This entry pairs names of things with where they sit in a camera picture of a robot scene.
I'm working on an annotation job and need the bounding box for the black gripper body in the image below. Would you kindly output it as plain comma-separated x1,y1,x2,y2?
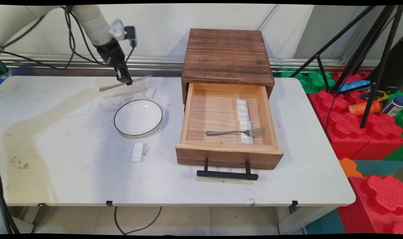
95,38,126,70

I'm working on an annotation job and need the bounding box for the silver table knife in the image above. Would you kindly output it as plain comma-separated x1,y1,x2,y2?
99,74,153,92

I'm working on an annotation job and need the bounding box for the white plate with black rim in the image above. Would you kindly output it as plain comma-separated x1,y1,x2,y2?
114,99,163,137

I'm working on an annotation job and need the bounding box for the light wooden drawer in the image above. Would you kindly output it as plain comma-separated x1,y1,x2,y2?
176,82,284,170

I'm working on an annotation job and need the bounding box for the dark wooden drawer cabinet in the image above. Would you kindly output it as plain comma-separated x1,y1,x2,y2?
181,29,276,104

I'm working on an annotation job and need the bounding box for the green plastic bottle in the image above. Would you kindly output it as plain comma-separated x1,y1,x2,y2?
0,60,21,86

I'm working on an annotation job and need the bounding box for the silver fork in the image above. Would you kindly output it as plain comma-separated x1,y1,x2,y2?
206,127,266,137

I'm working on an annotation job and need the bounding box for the green foam block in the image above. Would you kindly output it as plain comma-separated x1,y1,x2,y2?
281,71,336,94

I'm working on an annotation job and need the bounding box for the white table leg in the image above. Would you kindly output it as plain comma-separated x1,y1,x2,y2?
276,206,338,235

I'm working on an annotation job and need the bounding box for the large red foam block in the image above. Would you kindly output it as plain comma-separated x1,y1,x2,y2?
337,175,403,234
308,90,370,160
351,113,403,161

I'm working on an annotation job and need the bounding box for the blue plastic packet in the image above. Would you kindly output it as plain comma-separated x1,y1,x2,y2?
339,81,371,93

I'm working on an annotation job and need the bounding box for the orange plastic bottle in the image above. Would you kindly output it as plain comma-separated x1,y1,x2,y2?
348,101,382,117

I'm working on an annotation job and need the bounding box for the orange foam block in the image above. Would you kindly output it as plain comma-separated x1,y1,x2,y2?
339,158,363,178

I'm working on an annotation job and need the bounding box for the black tripod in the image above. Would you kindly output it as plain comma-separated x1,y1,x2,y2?
289,5,403,129

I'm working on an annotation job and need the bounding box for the green yellow snack packet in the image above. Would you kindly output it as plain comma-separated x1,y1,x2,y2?
361,90,388,102

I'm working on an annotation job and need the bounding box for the white bottle with blue cap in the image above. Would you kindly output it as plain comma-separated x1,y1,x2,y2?
381,96,403,118

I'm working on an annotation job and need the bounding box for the black insulated flask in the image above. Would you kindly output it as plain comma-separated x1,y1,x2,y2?
369,36,403,94

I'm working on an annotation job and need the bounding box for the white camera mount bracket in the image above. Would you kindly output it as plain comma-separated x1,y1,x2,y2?
109,19,126,41

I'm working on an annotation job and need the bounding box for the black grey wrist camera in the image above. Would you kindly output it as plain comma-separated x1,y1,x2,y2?
124,26,137,47

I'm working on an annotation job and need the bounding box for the aluminium wall rail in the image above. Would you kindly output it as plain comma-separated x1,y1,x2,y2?
0,55,381,77

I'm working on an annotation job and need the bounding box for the black drawer handle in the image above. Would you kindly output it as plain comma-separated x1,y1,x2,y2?
197,158,259,181

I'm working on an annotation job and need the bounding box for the black floor cable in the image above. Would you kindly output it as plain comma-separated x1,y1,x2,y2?
114,206,162,235

